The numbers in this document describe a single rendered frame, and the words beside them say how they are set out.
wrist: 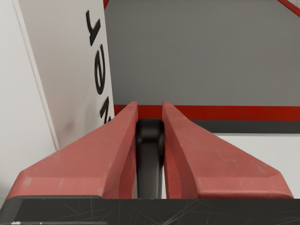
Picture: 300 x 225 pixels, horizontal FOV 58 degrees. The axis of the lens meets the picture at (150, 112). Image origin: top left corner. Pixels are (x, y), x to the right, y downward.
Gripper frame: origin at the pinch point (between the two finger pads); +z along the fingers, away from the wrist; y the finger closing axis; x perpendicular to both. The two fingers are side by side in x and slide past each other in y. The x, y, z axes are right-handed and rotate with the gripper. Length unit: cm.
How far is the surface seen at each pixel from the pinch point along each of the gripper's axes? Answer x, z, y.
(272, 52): 13.3, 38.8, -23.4
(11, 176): 11.0, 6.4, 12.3
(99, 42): -1.8, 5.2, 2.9
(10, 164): 9.4, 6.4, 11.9
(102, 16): -2.7, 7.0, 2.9
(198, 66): 13.4, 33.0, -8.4
